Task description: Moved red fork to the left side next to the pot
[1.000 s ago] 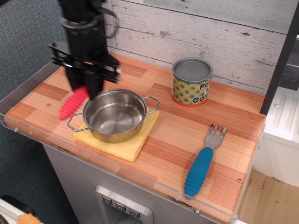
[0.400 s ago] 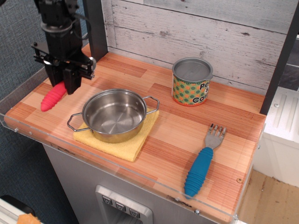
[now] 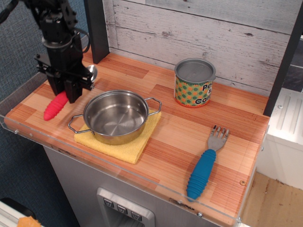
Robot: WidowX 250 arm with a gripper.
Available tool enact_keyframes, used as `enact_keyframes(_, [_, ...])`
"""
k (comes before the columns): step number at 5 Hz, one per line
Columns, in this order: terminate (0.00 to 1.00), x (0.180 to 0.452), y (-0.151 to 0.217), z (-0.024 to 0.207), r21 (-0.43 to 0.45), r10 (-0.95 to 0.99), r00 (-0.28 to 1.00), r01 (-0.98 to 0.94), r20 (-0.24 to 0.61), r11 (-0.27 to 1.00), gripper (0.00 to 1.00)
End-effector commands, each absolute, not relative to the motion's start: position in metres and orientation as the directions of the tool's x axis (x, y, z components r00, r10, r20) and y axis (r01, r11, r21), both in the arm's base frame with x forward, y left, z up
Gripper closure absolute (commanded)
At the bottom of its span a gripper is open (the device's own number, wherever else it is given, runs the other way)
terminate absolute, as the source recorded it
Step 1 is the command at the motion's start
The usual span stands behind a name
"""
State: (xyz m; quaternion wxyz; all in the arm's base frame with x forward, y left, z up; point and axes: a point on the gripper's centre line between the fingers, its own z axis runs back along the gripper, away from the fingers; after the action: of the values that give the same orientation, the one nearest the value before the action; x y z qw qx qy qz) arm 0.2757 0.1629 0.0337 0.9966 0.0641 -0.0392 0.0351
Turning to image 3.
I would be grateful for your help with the dark grey left post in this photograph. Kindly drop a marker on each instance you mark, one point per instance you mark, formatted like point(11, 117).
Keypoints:
point(97, 29)

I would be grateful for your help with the silver dispenser button panel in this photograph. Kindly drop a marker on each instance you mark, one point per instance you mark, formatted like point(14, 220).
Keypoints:
point(120, 212)

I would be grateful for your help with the red handled metal spoon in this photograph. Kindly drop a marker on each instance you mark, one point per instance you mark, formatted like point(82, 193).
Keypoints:
point(57, 104)

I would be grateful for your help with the orange plush object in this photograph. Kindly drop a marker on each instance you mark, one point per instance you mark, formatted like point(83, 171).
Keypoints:
point(28, 222)

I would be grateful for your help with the peas and carrots toy can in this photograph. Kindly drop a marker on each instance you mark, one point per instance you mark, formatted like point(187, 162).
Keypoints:
point(193, 82)

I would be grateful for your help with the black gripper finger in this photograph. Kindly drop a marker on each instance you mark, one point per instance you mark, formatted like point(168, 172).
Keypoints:
point(56, 82)
point(73, 90)

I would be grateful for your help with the stainless steel pot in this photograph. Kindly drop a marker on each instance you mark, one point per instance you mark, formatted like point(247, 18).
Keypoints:
point(117, 117)

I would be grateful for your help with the grey toy kitchen cabinet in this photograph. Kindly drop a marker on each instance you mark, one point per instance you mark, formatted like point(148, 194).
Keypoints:
point(80, 178)

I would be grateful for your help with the yellow folded cloth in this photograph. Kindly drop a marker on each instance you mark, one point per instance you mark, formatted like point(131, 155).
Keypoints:
point(129, 152)

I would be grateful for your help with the clear acrylic guard rail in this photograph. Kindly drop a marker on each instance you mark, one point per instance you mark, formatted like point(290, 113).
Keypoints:
point(178, 140)

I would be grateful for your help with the dark grey right post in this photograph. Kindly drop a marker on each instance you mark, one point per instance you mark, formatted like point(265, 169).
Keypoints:
point(285, 63)

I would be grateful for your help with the dark grey post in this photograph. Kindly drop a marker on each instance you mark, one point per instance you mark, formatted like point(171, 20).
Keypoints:
point(285, 63)
point(97, 29)

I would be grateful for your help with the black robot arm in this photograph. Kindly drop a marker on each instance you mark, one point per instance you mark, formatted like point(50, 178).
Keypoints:
point(56, 20)

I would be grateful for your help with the blue handled metal fork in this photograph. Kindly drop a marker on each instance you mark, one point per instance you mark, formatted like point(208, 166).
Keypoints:
point(199, 177)

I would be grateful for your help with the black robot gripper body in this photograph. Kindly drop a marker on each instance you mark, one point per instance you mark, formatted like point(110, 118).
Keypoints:
point(65, 58)

